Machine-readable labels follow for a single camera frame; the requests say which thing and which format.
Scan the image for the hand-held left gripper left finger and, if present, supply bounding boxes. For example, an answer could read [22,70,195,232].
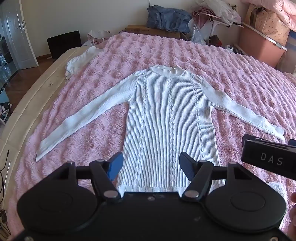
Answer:
[47,152,124,203]

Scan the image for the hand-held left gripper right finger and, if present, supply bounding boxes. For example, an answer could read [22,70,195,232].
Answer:
[179,152,255,204]

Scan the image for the white cable-knit sweater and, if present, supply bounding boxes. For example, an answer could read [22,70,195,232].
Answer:
[35,65,285,193]

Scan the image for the person's right hand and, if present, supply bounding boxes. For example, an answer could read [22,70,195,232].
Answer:
[287,191,296,235]

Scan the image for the white fluffy cloth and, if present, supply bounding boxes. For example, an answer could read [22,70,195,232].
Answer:
[266,181,285,197]

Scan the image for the pink fluffy blanket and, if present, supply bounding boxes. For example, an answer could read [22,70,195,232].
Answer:
[13,31,296,232]

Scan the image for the pink storage bin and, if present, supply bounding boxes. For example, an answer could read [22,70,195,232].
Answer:
[238,23,287,68]

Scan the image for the white garment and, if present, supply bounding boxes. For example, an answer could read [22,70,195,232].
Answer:
[64,45,105,80]

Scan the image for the beige mattress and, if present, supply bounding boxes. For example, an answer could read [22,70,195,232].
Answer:
[0,46,89,224]

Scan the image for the white metal rack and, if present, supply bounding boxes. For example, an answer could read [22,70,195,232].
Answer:
[203,11,288,51]

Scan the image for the white printed plastic bag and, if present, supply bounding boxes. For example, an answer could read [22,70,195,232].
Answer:
[87,30,111,46]

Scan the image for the plain white plastic bag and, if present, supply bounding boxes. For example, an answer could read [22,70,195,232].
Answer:
[190,23,207,45]

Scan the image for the black flat screen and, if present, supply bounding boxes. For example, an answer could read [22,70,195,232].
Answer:
[46,30,82,60]

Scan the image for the floral fabric bag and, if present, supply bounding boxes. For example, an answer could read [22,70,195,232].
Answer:
[245,5,290,45]

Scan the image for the brown cardboard box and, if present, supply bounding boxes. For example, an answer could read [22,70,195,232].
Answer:
[125,25,181,40]

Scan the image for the blue fabric bag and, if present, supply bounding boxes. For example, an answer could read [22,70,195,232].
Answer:
[147,5,193,33]

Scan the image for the pink quilt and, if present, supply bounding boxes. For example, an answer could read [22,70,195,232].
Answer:
[239,0,296,32]

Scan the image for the glass cabinet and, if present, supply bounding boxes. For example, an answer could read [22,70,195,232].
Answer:
[0,35,18,90]

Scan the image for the white door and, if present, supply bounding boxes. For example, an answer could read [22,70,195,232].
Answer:
[0,0,39,70]

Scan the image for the black cable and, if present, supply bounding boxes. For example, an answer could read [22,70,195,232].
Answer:
[0,149,11,230]

